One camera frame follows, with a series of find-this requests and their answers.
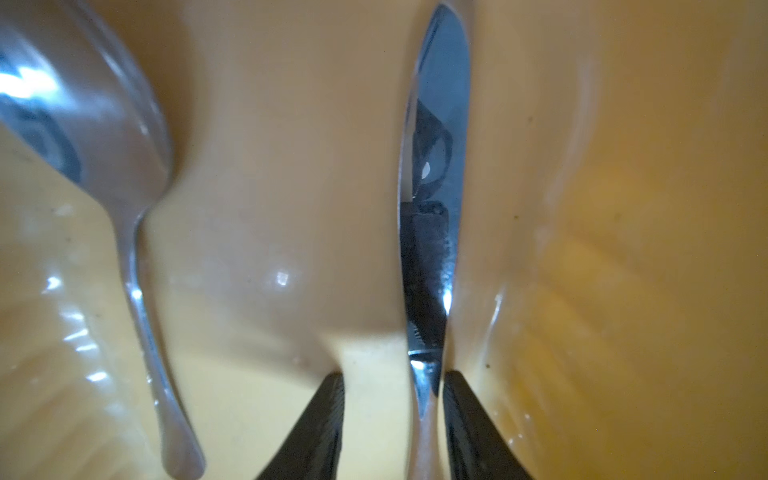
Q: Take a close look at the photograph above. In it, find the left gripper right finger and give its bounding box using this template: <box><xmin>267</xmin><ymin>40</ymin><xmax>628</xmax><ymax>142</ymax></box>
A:
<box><xmin>443</xmin><ymin>370</ymin><xmax>532</xmax><ymax>480</ymax></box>

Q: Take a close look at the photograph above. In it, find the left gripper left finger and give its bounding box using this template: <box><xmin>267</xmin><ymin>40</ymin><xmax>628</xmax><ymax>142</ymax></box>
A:
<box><xmin>257</xmin><ymin>372</ymin><xmax>345</xmax><ymax>480</ymax></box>

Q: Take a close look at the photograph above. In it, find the silver knife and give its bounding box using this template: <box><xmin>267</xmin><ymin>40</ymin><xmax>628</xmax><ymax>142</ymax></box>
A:
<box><xmin>398</xmin><ymin>1</ymin><xmax>475</xmax><ymax>479</ymax></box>

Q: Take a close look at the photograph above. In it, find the silver spoon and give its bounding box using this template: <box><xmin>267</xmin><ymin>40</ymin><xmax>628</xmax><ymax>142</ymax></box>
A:
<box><xmin>1</xmin><ymin>1</ymin><xmax>206</xmax><ymax>479</ymax></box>

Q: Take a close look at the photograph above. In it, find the yellow plastic tray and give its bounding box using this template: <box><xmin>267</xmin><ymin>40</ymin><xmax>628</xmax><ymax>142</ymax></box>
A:
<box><xmin>1</xmin><ymin>1</ymin><xmax>767</xmax><ymax>479</ymax></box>

